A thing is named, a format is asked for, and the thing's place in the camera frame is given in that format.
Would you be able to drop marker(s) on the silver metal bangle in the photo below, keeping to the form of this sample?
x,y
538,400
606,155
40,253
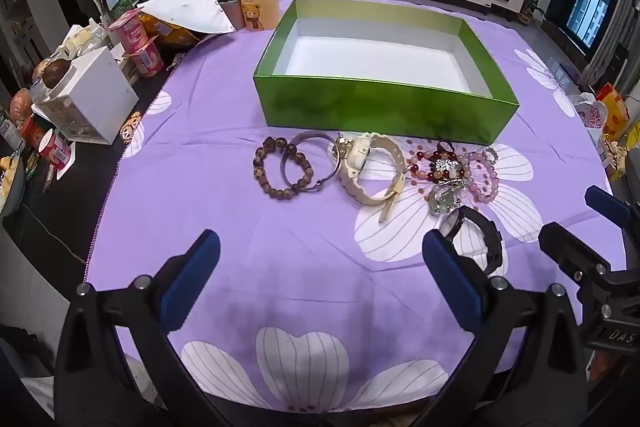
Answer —
x,y
310,135

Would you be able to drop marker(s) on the green package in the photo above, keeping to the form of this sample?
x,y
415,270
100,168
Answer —
x,y
125,4

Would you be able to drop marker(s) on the dark window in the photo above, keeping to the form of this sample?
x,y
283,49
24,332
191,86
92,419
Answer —
x,y
592,7

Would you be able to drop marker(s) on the green cardboard box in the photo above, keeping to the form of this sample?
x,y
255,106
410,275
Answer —
x,y
375,107

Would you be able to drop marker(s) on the dark bowl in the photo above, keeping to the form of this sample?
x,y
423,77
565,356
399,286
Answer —
x,y
12,192

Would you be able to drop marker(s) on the orange snack bag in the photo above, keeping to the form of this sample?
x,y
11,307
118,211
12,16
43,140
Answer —
x,y
170,34

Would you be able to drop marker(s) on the white paper sheet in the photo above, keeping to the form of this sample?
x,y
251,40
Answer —
x,y
190,7

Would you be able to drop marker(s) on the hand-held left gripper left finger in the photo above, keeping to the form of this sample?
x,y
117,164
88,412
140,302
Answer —
x,y
192,277

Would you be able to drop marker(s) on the yellow red bag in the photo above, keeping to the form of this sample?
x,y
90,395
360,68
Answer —
x,y
615,109

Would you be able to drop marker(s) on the cream wristwatch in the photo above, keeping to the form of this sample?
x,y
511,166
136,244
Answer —
x,y
355,157

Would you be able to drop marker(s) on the brown round fruit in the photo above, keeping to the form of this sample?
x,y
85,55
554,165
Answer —
x,y
55,74

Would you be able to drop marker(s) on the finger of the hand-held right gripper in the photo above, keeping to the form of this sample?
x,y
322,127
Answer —
x,y
607,206
570,247

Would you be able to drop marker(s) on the grey pen cup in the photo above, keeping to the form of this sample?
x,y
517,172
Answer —
x,y
231,14

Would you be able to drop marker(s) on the black wristwatch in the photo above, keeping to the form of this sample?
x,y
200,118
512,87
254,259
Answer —
x,y
492,237

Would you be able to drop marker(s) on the small potted plant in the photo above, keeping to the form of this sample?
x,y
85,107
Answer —
x,y
531,9

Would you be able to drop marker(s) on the pink yogurt cup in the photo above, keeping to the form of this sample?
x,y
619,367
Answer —
x,y
147,59
55,149
127,32

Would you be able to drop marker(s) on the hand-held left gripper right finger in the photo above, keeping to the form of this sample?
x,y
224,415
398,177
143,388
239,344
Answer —
x,y
450,277

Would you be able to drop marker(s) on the purple floral tablecloth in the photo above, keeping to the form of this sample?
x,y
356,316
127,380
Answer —
x,y
225,207

